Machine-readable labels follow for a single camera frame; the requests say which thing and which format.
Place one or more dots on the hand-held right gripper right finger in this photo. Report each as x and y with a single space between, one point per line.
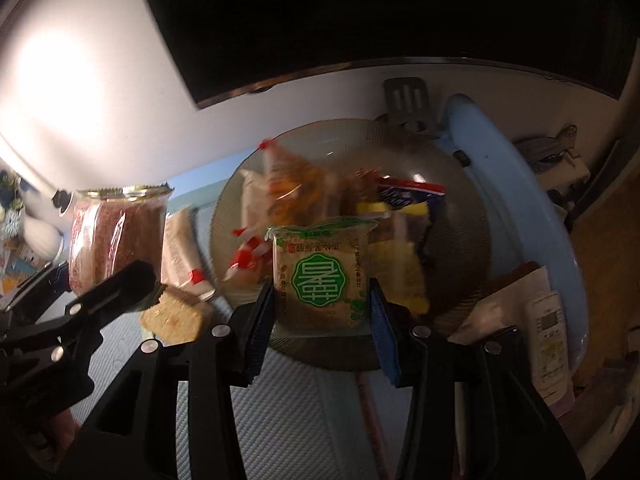
385 340

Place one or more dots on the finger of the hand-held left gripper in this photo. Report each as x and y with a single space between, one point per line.
45 285
120 285

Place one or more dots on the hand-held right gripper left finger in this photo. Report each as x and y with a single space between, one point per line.
260 330

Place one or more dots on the brown cake clear packet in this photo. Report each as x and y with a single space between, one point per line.
115 230

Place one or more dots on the green label snack packet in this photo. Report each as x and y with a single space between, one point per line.
320 280

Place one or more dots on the yellow snack packet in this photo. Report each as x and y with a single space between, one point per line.
405 260

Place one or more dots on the grey glass plate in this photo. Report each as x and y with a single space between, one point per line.
450 260

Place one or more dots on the blue red snack packet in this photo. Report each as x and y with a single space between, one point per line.
410 192

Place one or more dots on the red clear snack packet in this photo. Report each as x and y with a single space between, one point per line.
300 185

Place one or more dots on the white ceramic vase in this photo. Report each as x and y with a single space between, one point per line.
45 240

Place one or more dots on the brown biscuit packet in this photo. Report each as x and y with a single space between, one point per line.
175 317

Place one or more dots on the cream snack packet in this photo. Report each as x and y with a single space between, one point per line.
182 245

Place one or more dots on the red white striped packet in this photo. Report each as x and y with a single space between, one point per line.
245 255

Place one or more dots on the blue textured mat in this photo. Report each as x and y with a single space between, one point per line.
300 410

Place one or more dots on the blue flower decoration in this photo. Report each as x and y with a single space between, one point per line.
10 200

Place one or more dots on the beige paper packet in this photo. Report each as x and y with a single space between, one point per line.
505 300

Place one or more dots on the white remote control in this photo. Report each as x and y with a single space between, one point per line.
547 345

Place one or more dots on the small black clip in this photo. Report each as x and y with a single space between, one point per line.
461 157

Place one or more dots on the black slotted spatula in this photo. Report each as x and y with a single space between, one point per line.
405 100

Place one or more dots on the grey metal clamp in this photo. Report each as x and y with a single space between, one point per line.
545 150

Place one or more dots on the black television screen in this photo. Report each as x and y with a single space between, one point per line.
375 20

